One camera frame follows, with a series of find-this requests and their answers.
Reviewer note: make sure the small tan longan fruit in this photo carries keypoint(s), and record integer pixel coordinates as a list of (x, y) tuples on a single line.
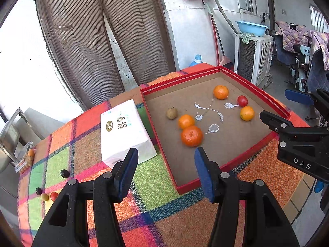
[(44, 197)]

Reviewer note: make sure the red shallow cardboard box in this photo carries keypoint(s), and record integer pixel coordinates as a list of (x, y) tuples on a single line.
[(228, 140)]

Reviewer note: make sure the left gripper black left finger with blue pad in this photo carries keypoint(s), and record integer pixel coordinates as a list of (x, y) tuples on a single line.
[(66, 222)]

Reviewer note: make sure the red handled broom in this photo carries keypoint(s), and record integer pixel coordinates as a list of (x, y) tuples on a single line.
[(221, 59)]

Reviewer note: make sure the small yellow-orange mandarin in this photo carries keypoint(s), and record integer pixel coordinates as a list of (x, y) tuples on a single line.
[(247, 113)]

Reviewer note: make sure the white tissue pack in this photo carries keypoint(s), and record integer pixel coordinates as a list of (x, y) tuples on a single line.
[(121, 129)]

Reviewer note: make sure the colourful plaid tablecloth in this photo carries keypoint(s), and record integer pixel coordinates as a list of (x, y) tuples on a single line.
[(153, 213)]

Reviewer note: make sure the quilt-covered scooter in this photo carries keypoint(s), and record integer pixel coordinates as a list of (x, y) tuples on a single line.
[(305, 52)]

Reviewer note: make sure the red cherry tomato in box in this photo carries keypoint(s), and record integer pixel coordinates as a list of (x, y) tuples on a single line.
[(242, 101)]

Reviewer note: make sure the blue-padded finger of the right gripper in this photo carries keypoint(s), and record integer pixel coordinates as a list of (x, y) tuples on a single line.
[(316, 98)]

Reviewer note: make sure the large orange mandarin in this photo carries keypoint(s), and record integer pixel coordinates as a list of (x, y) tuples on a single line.
[(192, 136)]

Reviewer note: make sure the brown padded door curtain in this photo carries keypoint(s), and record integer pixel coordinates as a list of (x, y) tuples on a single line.
[(76, 33)]

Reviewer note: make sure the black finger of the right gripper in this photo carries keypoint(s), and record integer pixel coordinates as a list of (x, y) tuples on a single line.
[(275, 124)]

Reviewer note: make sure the light blue wash basin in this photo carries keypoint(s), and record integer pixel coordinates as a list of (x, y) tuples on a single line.
[(252, 28)]

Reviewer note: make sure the medium orange mandarin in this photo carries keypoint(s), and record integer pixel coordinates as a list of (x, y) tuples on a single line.
[(185, 121)]

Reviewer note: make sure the white air conditioner unit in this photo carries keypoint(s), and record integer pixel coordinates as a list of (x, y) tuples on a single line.
[(253, 59)]

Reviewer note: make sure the clear plastic fruit container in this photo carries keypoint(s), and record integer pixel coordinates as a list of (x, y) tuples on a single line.
[(25, 158)]

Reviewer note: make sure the dark plum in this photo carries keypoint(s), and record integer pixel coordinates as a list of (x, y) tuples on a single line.
[(38, 191), (65, 173)]

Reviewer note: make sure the brown kiwi-like fruit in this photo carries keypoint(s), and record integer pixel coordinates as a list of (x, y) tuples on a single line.
[(172, 113)]

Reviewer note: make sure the blue detergent bottle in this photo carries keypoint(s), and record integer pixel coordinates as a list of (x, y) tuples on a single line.
[(197, 60)]

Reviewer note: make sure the far orange mandarin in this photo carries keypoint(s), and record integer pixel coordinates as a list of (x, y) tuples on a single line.
[(220, 92)]

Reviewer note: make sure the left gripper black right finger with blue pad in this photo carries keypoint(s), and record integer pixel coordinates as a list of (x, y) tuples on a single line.
[(265, 222)]

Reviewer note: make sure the metal sink stand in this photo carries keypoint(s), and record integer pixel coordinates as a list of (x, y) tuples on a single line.
[(11, 141)]

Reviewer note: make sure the green checked rag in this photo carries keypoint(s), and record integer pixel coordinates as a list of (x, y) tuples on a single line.
[(246, 37)]

